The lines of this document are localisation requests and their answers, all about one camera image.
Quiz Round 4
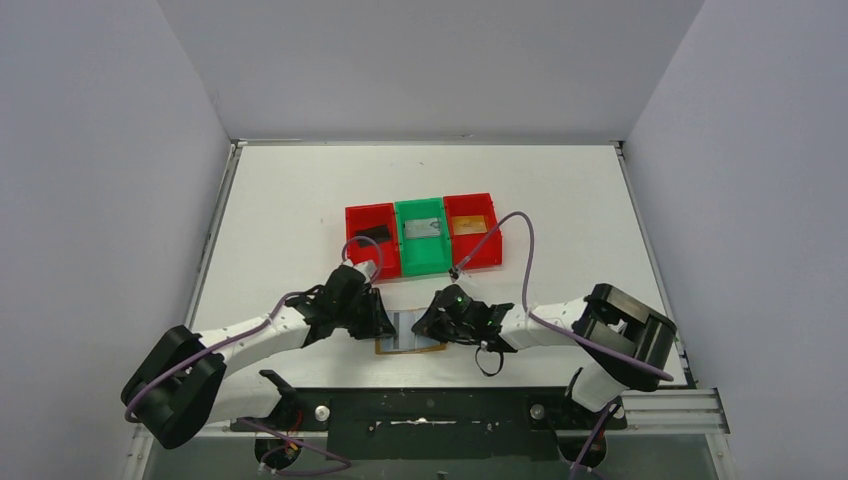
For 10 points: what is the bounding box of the red bin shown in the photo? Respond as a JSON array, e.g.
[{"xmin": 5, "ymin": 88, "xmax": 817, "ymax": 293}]
[
  {"xmin": 345, "ymin": 203, "xmax": 402, "ymax": 280},
  {"xmin": 443, "ymin": 193, "xmax": 503, "ymax": 269}
]

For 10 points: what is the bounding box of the silver card in green bin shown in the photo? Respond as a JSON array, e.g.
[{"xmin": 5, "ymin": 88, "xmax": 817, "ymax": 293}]
[{"xmin": 403, "ymin": 217, "xmax": 442, "ymax": 239}]

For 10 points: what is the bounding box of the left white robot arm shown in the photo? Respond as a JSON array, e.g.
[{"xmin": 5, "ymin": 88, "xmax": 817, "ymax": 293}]
[{"xmin": 120, "ymin": 261, "xmax": 393, "ymax": 449}]

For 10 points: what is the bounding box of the left red bin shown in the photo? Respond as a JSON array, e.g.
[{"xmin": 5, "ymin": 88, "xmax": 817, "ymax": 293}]
[{"xmin": 345, "ymin": 203, "xmax": 402, "ymax": 280}]

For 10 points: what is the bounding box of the right red bin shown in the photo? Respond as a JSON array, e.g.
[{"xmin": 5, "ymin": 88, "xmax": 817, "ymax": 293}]
[{"xmin": 443, "ymin": 193, "xmax": 503, "ymax": 269}]

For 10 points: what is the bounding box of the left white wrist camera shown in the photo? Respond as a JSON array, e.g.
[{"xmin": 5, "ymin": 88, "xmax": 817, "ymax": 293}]
[{"xmin": 344, "ymin": 259, "xmax": 378, "ymax": 282}]

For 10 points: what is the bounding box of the black card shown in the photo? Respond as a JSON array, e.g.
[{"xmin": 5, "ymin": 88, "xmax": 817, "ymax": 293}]
[{"xmin": 354, "ymin": 224, "xmax": 393, "ymax": 244}]

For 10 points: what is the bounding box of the green middle bin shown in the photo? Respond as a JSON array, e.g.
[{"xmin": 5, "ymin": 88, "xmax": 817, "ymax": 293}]
[{"xmin": 394, "ymin": 197, "xmax": 452, "ymax": 277}]

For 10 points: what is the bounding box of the gold card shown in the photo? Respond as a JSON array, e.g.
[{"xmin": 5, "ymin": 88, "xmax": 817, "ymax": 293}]
[{"xmin": 451, "ymin": 215, "xmax": 489, "ymax": 236}]

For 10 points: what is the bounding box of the yellow leather card holder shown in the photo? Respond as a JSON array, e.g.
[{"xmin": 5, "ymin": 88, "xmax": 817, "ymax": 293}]
[{"xmin": 375, "ymin": 309, "xmax": 447, "ymax": 356}]

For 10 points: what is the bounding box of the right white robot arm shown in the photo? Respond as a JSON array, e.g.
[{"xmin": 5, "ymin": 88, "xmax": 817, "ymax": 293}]
[{"xmin": 411, "ymin": 283, "xmax": 677, "ymax": 413}]

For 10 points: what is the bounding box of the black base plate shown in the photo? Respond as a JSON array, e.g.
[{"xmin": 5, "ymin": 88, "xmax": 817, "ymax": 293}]
[{"xmin": 291, "ymin": 387, "xmax": 571, "ymax": 463}]

